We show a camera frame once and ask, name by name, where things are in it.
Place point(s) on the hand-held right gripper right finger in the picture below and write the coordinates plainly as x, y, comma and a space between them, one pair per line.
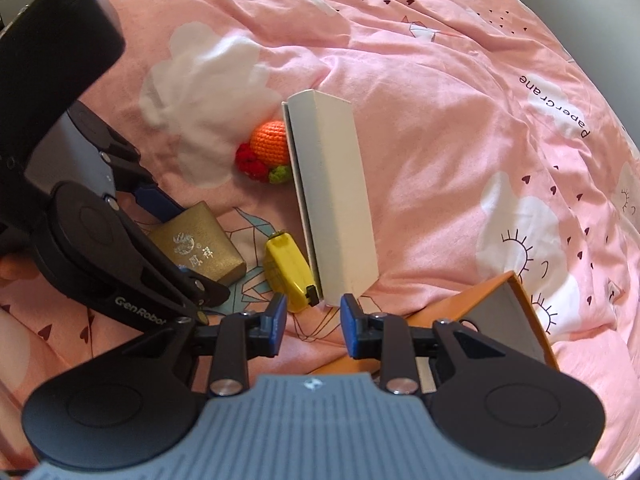
350, 325

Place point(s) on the yellow plastic tool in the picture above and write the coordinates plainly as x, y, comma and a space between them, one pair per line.
287, 270

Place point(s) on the pink printed blanket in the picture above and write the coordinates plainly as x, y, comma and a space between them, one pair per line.
425, 110

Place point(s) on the orange crochet fruit toy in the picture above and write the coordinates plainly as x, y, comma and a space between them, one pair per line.
270, 140

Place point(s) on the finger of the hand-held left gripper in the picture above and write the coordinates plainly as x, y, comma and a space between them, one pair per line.
157, 204
200, 287

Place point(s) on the long white box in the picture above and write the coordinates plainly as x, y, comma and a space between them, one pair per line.
330, 185

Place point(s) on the gold gift box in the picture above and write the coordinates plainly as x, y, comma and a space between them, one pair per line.
200, 247

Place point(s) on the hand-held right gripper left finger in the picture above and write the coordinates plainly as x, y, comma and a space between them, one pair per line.
280, 322

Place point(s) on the orange cardboard box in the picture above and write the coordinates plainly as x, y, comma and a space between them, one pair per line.
460, 302

